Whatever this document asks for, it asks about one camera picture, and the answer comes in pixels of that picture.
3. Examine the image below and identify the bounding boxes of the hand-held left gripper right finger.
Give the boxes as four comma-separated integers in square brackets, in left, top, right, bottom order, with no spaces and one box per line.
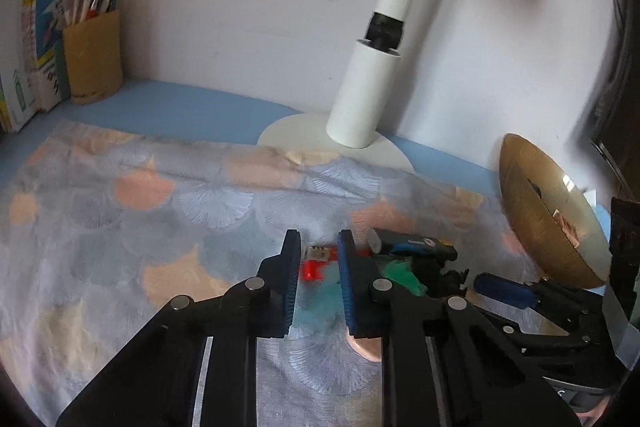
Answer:
[336,229,583,427]

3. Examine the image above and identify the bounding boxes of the black and blue pen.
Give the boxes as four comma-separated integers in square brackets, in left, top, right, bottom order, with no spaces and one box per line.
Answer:
[367,228,458,260]

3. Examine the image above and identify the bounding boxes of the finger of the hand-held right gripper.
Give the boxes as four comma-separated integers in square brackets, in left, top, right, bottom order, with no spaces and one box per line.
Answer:
[487,314,608,375]
[472,272,608,333]

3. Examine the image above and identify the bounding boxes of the wooden pen holder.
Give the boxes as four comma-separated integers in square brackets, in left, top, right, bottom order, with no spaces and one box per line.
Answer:
[62,9,124,104]

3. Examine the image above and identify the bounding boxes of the gold ribbed bowl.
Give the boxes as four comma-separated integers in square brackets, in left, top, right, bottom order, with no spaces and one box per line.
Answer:
[499,133,612,289]

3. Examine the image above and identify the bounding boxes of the red toy figure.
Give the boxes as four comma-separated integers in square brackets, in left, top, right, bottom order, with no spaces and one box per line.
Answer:
[300,244,341,282]

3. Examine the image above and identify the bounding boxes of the fan-patterned grey cloth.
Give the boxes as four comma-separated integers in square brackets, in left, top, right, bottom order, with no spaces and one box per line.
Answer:
[0,119,611,427]

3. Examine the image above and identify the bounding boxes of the pale blue translucent figure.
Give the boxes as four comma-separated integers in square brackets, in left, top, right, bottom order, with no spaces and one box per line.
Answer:
[295,279,346,333]

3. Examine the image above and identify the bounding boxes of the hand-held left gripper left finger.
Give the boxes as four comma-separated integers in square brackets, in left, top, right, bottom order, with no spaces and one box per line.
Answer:
[55,229,303,427]

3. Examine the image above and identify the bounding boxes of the green spine books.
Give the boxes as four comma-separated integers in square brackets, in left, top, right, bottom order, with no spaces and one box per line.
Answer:
[0,67,31,134]

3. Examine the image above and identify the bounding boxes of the black monster figure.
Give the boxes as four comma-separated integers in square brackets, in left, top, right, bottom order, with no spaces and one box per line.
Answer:
[425,257,471,298]

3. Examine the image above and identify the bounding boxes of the black monitor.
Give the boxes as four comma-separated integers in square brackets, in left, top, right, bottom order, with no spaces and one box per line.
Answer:
[590,97,640,192]

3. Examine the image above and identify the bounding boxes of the sea green translucent figure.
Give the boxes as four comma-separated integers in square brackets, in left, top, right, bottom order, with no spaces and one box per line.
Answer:
[382,259,428,297]

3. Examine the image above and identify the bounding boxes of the white desk lamp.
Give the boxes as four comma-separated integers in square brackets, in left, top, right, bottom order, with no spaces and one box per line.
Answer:
[257,0,416,172]

